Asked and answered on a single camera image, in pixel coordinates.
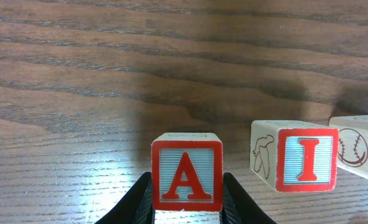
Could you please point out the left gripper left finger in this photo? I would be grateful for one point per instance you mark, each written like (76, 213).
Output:
(136, 205)

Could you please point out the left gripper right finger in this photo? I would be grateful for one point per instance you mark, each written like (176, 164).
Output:
(238, 206)

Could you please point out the red letter A block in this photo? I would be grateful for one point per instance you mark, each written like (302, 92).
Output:
(187, 172)

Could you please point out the red letter I block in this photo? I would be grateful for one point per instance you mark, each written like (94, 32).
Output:
(294, 156)

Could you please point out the red block turning blue 2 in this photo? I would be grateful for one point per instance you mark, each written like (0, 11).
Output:
(353, 143)

